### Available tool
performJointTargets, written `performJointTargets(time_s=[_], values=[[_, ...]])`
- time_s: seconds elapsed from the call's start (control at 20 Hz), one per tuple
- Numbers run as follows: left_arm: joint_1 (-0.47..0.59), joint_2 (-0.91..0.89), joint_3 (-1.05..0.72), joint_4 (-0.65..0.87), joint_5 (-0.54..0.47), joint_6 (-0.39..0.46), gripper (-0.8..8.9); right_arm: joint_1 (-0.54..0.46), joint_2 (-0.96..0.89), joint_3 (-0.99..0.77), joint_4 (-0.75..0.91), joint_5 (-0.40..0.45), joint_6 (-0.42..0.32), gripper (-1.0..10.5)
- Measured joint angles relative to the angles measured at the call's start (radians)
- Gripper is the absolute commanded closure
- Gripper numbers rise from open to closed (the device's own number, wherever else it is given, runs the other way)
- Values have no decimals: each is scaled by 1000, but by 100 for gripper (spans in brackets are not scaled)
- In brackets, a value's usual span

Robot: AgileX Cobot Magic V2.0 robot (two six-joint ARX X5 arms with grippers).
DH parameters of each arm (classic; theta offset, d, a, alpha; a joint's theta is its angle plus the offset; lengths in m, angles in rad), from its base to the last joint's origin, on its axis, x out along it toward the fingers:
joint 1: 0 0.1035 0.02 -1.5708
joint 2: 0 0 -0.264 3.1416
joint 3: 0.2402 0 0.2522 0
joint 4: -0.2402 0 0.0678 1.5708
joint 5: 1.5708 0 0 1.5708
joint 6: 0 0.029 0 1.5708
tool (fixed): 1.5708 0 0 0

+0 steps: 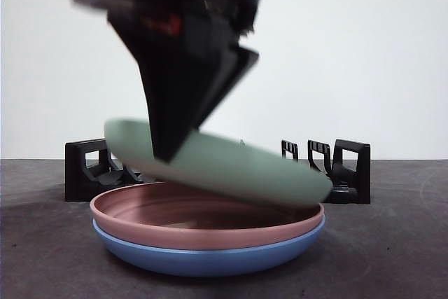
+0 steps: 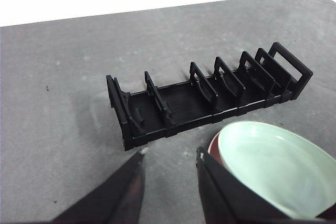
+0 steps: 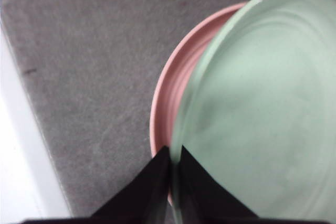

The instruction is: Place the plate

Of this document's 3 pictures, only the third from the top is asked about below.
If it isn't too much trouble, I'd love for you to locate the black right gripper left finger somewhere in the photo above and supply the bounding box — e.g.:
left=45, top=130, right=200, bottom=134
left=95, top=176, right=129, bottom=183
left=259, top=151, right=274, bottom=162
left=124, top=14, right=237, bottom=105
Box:
left=23, top=146, right=171, bottom=224

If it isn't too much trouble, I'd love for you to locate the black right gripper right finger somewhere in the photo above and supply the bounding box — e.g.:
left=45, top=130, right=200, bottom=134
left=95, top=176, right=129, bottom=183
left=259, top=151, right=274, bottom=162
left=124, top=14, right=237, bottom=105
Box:
left=178, top=145, right=326, bottom=224

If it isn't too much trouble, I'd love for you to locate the green round plate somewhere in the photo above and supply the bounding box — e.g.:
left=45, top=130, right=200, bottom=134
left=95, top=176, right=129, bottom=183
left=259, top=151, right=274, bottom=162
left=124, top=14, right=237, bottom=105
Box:
left=172, top=0, right=336, bottom=224

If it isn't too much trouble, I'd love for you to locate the pink round plate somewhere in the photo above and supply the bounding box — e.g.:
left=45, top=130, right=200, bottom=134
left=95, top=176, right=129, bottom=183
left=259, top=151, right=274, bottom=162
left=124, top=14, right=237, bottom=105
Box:
left=149, top=1, right=249, bottom=206

